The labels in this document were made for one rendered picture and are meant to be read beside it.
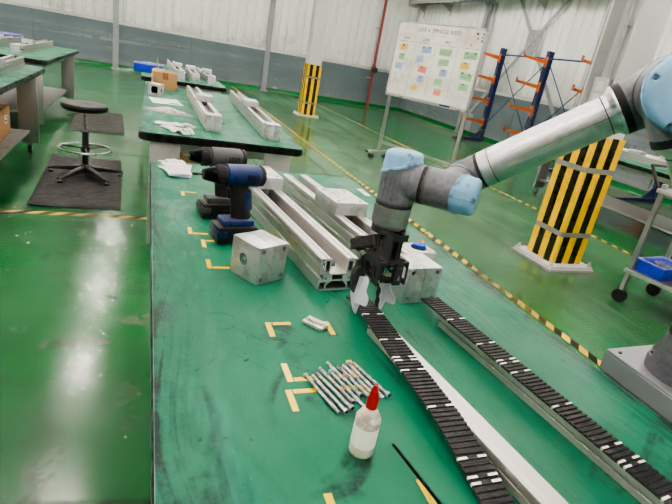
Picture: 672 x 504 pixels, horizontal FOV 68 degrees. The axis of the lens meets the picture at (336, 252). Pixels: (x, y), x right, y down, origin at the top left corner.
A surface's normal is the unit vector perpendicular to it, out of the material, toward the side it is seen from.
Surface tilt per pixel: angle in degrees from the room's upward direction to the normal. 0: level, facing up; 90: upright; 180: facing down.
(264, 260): 90
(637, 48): 90
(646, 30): 90
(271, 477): 0
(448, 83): 90
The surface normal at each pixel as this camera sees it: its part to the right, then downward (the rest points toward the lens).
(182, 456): 0.17, -0.92
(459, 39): -0.77, 0.11
